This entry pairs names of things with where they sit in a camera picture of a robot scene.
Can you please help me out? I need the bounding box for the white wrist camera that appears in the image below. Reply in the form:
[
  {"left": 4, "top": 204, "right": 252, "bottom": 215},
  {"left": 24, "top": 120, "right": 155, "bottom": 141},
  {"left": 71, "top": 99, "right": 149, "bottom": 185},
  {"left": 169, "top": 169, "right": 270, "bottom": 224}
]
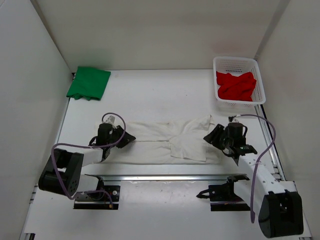
[
  {"left": 102, "top": 115, "right": 115, "bottom": 125},
  {"left": 228, "top": 115, "right": 241, "bottom": 123}
]

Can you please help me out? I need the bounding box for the white t shirt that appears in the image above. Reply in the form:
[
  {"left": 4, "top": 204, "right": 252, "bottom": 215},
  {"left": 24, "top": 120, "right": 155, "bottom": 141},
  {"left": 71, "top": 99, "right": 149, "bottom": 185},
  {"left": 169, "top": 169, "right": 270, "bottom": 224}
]
[{"left": 105, "top": 115, "right": 221, "bottom": 165}]

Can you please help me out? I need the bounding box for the red t shirt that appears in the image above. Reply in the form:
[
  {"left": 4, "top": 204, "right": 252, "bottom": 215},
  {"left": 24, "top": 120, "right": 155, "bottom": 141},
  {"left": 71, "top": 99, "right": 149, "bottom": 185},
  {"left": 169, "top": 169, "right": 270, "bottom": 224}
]
[{"left": 216, "top": 72, "right": 257, "bottom": 102}]

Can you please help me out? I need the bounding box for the aluminium table rail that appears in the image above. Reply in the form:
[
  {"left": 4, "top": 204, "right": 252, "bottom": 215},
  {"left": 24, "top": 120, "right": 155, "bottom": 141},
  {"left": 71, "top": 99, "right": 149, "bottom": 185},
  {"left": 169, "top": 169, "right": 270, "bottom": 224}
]
[{"left": 92, "top": 174, "right": 245, "bottom": 182}]

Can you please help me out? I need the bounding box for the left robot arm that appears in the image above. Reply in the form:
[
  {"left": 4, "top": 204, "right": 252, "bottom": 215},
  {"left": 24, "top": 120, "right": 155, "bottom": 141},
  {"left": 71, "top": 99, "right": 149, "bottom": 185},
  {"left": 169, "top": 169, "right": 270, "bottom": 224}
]
[{"left": 38, "top": 123, "right": 136, "bottom": 200}]

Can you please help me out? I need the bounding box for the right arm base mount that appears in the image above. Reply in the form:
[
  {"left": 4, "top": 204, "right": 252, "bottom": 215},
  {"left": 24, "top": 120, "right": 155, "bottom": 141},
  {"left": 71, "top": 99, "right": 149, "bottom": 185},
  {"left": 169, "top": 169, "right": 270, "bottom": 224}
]
[{"left": 196, "top": 174, "right": 250, "bottom": 212}]

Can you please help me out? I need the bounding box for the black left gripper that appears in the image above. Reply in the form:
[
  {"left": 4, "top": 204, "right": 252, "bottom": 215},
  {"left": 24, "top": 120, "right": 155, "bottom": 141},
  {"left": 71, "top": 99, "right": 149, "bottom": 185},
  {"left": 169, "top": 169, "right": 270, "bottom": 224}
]
[{"left": 107, "top": 124, "right": 136, "bottom": 148}]

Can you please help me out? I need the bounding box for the green t shirt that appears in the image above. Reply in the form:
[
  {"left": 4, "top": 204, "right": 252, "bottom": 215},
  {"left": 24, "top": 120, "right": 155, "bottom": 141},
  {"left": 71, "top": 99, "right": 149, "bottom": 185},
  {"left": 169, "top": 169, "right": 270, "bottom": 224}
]
[{"left": 66, "top": 66, "right": 111, "bottom": 101}]

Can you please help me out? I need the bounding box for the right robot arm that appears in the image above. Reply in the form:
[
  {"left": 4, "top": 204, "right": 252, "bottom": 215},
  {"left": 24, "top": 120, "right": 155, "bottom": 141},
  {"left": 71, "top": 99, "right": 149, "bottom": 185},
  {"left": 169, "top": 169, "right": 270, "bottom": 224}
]
[{"left": 197, "top": 122, "right": 304, "bottom": 239}]

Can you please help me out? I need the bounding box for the white plastic basket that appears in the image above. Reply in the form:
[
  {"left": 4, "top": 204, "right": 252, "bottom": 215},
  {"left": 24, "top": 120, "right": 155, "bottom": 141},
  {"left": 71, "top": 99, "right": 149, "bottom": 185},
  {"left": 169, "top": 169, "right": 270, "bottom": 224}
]
[{"left": 213, "top": 56, "right": 266, "bottom": 110}]

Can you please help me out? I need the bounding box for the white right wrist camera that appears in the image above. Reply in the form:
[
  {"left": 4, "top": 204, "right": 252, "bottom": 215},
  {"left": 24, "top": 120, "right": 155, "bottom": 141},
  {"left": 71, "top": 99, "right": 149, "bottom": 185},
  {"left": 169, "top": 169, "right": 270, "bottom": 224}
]
[{"left": 228, "top": 115, "right": 241, "bottom": 123}]

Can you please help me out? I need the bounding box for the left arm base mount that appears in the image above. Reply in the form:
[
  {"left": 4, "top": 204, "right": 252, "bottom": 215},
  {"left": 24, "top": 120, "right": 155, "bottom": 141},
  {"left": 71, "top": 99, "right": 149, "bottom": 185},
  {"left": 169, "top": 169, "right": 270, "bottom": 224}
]
[{"left": 73, "top": 174, "right": 121, "bottom": 210}]

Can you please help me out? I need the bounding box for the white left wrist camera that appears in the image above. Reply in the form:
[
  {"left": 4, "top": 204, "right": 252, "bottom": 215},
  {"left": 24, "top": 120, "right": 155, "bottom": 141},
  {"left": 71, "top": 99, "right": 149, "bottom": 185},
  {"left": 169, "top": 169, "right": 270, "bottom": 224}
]
[{"left": 102, "top": 115, "right": 115, "bottom": 125}]

